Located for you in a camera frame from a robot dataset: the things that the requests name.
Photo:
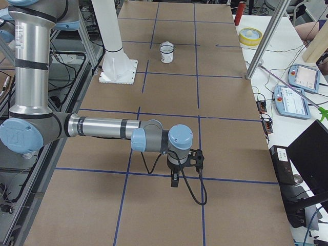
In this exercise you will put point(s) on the far teach pendant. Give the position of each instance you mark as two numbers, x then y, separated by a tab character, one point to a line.
304	77

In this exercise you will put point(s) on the white camera stand pillar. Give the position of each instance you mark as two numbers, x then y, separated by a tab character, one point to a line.
117	68

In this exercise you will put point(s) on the black laptop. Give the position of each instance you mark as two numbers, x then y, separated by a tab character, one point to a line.
308	153

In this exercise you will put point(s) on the wooden beam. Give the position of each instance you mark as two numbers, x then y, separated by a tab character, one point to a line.
318	45

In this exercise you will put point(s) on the upper orange connector block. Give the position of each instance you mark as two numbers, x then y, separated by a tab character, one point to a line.
262	106

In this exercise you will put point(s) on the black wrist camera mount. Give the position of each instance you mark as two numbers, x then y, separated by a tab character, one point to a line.
195	159

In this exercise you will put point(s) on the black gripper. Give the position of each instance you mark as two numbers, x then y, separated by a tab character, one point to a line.
174	169

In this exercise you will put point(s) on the aluminium frame post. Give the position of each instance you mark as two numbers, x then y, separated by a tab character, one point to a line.
273	23

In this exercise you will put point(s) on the orange connector block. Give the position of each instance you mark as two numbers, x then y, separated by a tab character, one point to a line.
267	125
262	106

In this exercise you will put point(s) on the teach pendant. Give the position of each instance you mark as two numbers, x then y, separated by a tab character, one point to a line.
304	77
289	103

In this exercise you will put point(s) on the near teach pendant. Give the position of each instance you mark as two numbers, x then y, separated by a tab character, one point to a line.
289	103

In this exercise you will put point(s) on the green grabber stick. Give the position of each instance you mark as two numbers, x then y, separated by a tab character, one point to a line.
322	111

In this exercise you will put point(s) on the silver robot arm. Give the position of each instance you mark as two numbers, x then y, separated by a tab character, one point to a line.
32	124

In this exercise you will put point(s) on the yellow tape roll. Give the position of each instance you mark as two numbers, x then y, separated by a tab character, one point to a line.
250	36

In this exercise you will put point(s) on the white enamel mug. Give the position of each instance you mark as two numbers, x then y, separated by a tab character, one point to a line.
166	58

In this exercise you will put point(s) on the lower orange connector block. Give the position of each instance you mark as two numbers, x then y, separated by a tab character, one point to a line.
267	125

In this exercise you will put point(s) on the red cylinder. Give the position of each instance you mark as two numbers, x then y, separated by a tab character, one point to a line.
239	13

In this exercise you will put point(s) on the black computer box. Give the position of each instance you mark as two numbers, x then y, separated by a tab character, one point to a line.
299	207

